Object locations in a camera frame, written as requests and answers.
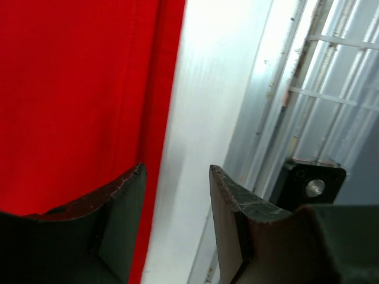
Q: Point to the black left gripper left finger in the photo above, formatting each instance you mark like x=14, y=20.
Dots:
x=88, y=240

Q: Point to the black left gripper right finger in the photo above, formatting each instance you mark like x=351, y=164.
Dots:
x=258, y=242

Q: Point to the red trousers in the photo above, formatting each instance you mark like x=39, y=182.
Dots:
x=85, y=94

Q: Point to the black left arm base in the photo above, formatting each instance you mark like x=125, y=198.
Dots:
x=301, y=183

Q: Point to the aluminium frame rail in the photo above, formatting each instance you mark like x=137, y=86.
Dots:
x=311, y=101

